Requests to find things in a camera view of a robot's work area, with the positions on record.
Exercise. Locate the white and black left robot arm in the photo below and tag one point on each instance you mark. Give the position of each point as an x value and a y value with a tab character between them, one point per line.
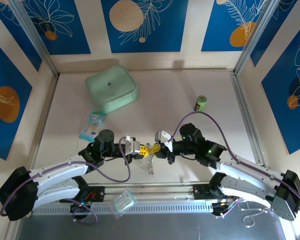
60	170

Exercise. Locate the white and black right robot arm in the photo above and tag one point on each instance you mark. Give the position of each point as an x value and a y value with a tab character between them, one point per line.
250	172

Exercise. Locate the blue cotton swab packet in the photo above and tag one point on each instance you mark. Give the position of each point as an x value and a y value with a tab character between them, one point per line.
93	122

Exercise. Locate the green cylindrical battery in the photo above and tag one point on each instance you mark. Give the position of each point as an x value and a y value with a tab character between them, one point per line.
201	102

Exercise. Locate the clear plastic box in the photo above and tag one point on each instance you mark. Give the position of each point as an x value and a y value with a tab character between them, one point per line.
125	201

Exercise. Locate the mint green fabric zip case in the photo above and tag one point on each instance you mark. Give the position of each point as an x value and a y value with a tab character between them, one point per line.
110	87

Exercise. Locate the small electronics board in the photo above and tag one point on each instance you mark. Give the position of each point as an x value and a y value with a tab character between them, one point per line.
80	207
222	208

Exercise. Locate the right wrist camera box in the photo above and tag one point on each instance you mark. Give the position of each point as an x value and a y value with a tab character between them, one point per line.
162	137

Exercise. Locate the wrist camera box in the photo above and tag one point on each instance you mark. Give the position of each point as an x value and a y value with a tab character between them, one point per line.
131	146
162	137

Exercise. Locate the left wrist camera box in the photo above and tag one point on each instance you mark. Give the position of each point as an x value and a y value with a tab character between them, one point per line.
131	146

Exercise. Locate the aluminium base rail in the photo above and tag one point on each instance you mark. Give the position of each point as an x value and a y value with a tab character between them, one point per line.
152	192

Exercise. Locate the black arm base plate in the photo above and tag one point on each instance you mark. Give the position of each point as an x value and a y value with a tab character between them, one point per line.
97	193
201	191

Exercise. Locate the aluminium side rail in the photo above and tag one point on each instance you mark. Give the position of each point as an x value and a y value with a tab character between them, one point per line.
247	117
44	120

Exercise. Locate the blue floral wall panel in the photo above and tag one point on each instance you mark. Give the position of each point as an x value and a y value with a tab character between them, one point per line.
285	20
5	75
15	32
277	112
65	25
215	25
165	37

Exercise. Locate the aluminium frame post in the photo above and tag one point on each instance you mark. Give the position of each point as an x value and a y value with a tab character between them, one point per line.
37	42
255	37

